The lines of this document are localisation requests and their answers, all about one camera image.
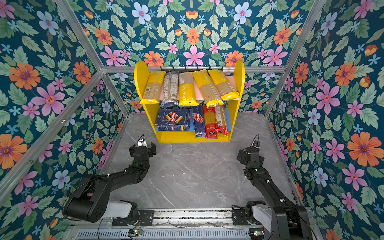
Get red clear labelled spaghetti bag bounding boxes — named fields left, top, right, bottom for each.
left=215, top=105, right=229, bottom=136

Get blue Barilla rigatoni bag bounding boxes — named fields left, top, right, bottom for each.
left=156, top=109, right=191, bottom=132

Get blue clear spaghetti bag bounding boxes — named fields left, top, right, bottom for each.
left=161, top=73, right=172, bottom=109
left=169, top=71, right=179, bottom=105

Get yellow spaghetti bag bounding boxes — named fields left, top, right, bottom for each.
left=140, top=71, right=166, bottom=105
left=208, top=70, right=240, bottom=101

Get blue Barilla spaghetti box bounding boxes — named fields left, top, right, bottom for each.
left=192, top=105, right=206, bottom=138

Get yellow Pastatime bag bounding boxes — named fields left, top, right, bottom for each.
left=192, top=70, right=224, bottom=108
left=179, top=73, right=199, bottom=106

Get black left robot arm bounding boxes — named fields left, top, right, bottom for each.
left=63, top=141, right=157, bottom=225

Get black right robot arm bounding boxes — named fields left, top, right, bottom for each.
left=232, top=145, right=317, bottom=240

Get yellow wooden shelf unit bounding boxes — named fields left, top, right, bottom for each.
left=134, top=62, right=245, bottom=143

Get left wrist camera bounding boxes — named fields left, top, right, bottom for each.
left=136, top=139, right=148, bottom=147

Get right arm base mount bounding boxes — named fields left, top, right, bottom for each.
left=231, top=201, right=272, bottom=230

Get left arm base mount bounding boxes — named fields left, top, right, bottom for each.
left=102, top=201, right=155, bottom=227

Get aluminium frame rails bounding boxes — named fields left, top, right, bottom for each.
left=1, top=1, right=316, bottom=240

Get black hook rail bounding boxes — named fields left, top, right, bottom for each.
left=160, top=66, right=226, bottom=73

